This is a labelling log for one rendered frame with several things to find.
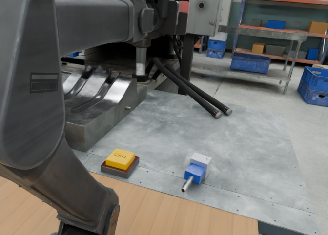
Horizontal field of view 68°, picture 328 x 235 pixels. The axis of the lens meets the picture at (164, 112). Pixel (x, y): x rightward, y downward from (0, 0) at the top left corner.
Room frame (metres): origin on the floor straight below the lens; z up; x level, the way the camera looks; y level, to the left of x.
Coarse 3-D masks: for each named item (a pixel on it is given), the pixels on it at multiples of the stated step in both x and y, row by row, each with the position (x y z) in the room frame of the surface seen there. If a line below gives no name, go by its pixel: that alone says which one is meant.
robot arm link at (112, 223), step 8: (112, 208) 0.28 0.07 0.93; (112, 216) 0.27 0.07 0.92; (64, 224) 0.27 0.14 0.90; (112, 224) 0.27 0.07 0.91; (64, 232) 0.27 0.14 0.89; (72, 232) 0.27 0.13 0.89; (80, 232) 0.27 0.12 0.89; (88, 232) 0.27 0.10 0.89; (104, 232) 0.26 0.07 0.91; (112, 232) 0.27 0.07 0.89
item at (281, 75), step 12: (264, 36) 3.81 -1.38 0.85; (276, 36) 3.76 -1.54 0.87; (288, 36) 3.72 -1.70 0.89; (300, 36) 3.68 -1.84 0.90; (192, 60) 4.47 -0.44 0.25; (204, 60) 4.57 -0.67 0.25; (228, 72) 3.95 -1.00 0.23; (240, 72) 3.93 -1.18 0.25; (252, 72) 3.99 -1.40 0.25; (276, 72) 4.11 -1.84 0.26
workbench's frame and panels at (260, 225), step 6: (258, 222) 0.41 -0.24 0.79; (258, 228) 0.41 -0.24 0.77; (264, 228) 0.41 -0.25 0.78; (270, 228) 0.40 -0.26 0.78; (276, 228) 0.40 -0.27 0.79; (282, 228) 0.40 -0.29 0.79; (264, 234) 0.45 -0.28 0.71; (270, 234) 0.40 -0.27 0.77; (276, 234) 0.40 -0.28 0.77; (282, 234) 0.40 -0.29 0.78; (288, 234) 0.39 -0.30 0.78; (294, 234) 0.39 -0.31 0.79; (300, 234) 0.39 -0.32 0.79
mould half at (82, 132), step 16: (96, 80) 0.92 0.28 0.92; (128, 80) 0.92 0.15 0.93; (80, 96) 0.84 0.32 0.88; (112, 96) 0.84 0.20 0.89; (128, 96) 0.89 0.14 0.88; (144, 96) 1.07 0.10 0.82; (80, 112) 0.69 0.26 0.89; (96, 112) 0.71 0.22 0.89; (112, 112) 0.77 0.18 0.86; (128, 112) 0.90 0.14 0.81; (64, 128) 0.63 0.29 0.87; (80, 128) 0.61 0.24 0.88; (96, 128) 0.67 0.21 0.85; (80, 144) 0.61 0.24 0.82
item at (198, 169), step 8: (192, 160) 0.54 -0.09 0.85; (200, 160) 0.54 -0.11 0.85; (208, 160) 0.54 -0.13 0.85; (192, 168) 0.52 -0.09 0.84; (200, 168) 0.52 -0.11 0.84; (208, 168) 0.54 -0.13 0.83; (184, 176) 0.51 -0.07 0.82; (192, 176) 0.50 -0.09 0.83; (200, 176) 0.49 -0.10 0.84; (184, 184) 0.47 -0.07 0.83; (184, 192) 0.45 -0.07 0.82
